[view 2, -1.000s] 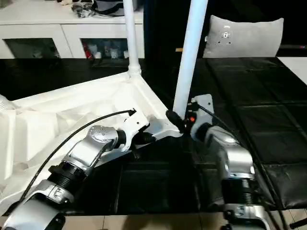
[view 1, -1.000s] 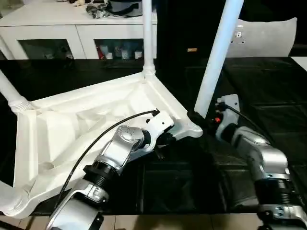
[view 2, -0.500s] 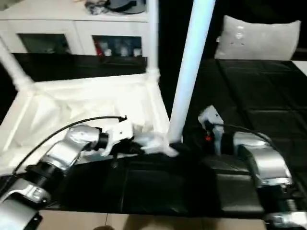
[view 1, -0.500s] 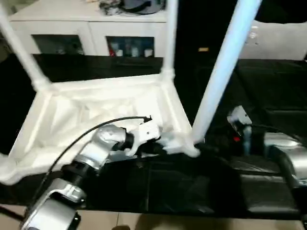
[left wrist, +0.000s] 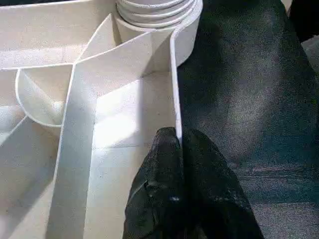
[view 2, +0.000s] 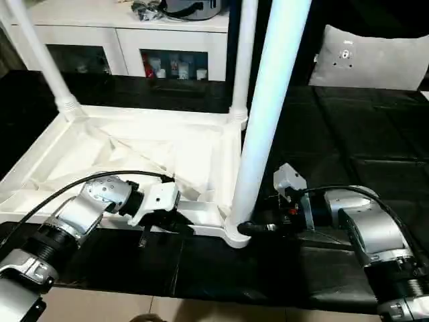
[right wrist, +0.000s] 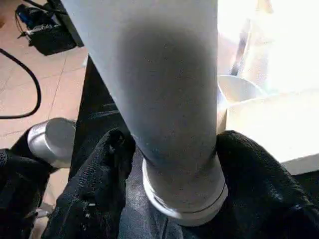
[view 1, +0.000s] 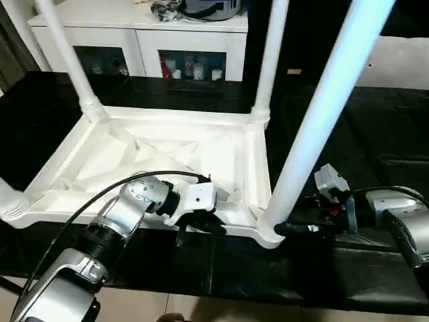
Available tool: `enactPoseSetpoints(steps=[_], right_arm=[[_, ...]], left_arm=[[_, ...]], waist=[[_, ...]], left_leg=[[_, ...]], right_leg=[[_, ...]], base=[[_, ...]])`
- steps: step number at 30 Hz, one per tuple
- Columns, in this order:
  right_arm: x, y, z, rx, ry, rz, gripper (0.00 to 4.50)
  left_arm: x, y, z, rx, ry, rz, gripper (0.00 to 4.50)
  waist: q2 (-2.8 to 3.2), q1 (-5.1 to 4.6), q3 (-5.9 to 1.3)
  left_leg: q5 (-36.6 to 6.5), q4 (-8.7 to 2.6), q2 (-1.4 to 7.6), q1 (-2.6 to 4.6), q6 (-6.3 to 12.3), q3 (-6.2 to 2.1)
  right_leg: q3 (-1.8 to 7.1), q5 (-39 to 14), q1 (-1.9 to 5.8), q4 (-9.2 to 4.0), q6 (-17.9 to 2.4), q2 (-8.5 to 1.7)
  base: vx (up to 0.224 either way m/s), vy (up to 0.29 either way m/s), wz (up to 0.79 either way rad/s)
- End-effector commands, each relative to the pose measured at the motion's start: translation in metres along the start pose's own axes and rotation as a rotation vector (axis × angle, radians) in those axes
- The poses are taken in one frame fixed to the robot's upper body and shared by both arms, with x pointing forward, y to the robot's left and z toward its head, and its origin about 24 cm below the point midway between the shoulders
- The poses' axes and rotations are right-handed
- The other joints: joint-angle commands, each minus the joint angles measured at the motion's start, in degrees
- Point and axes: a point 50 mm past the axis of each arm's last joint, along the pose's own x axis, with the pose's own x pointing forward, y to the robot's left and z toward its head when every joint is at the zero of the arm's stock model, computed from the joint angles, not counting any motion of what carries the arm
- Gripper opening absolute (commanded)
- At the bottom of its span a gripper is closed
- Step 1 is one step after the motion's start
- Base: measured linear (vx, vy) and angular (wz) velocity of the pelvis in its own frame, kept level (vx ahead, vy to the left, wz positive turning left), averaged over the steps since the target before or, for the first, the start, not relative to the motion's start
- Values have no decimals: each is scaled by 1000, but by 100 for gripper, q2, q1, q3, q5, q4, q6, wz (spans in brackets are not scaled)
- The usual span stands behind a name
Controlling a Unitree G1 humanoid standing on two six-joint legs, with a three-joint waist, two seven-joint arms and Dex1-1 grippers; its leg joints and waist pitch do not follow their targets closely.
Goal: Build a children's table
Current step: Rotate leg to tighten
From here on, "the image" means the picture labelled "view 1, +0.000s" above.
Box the white plastic table top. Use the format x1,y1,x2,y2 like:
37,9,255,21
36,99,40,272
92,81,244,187
21,105,288,250

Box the dark robot lower body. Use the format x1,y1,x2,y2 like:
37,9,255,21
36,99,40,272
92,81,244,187
156,313,188,322

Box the black cabinet with yellow label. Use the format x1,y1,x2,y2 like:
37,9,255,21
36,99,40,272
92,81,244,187
242,0,355,91

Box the black work mat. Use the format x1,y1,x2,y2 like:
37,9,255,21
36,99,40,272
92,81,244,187
0,69,429,317

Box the white glass-door cabinet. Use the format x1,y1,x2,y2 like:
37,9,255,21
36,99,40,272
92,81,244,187
27,2,249,83

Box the grey helmet on cabinet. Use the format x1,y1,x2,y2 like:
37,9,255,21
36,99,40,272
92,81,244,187
180,0,245,22

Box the dark clutter on cabinet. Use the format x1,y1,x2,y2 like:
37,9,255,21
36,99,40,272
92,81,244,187
149,1,184,23

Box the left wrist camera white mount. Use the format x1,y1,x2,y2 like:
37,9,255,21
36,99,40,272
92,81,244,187
163,182,219,228

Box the black table frame leg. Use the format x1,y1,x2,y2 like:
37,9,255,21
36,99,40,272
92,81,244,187
0,276,21,297

